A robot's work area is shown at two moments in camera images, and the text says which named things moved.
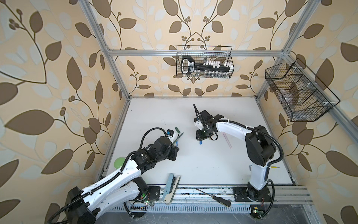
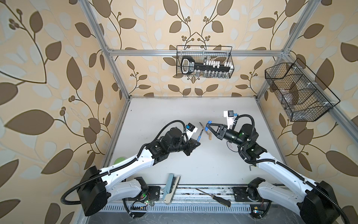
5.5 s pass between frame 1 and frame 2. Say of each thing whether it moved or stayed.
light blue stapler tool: stayed
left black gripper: moved
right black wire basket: stayed
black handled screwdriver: stayed
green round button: stayed
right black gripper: moved
